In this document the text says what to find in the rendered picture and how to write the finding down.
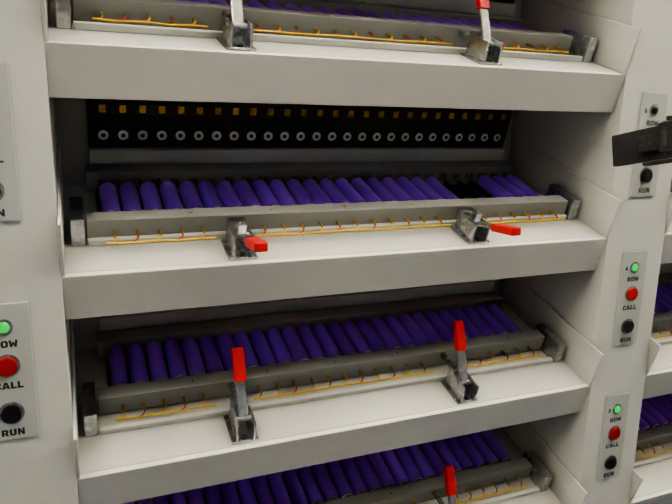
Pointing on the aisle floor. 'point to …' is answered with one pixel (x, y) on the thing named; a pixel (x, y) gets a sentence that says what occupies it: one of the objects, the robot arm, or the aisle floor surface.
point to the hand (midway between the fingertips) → (659, 146)
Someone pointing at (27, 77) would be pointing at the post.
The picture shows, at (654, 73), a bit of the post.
